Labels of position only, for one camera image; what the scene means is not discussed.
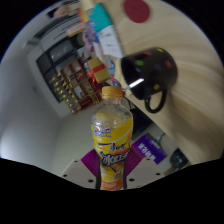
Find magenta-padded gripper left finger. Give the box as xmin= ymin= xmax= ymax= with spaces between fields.
xmin=60 ymin=148 xmax=102 ymax=190

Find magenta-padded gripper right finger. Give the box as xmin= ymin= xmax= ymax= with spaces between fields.
xmin=123 ymin=147 xmax=166 ymax=190

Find yellow-labelled orange drink bottle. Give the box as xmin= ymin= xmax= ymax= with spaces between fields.
xmin=90 ymin=85 xmax=134 ymax=191

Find black padded chair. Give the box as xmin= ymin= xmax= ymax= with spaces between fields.
xmin=169 ymin=148 xmax=189 ymax=172

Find black mug with coloured dots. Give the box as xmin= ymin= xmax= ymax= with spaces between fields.
xmin=120 ymin=47 xmax=179 ymax=114

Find yellow gift box red ribbon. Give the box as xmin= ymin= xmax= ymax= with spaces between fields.
xmin=87 ymin=57 xmax=111 ymax=84

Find dark framed glass door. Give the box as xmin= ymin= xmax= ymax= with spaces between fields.
xmin=35 ymin=38 xmax=83 ymax=74

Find white paper sheet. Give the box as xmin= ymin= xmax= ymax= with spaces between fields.
xmin=98 ymin=24 xmax=125 ymax=59

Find blue snack packages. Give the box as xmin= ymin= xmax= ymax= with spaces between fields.
xmin=83 ymin=21 xmax=101 ymax=51

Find small orange standing box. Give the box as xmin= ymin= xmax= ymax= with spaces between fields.
xmin=66 ymin=23 xmax=86 ymax=38

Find orange book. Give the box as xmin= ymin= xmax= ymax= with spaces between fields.
xmin=78 ymin=8 xmax=91 ymax=23

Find teal book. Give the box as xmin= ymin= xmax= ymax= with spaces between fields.
xmin=89 ymin=3 xmax=114 ymax=33

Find pink flower plant in pot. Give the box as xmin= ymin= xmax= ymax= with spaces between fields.
xmin=54 ymin=4 xmax=73 ymax=18

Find flat round red coaster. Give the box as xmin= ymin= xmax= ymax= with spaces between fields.
xmin=122 ymin=0 xmax=151 ymax=24

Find pale yellow notebook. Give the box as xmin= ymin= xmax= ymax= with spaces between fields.
xmin=79 ymin=0 xmax=96 ymax=11

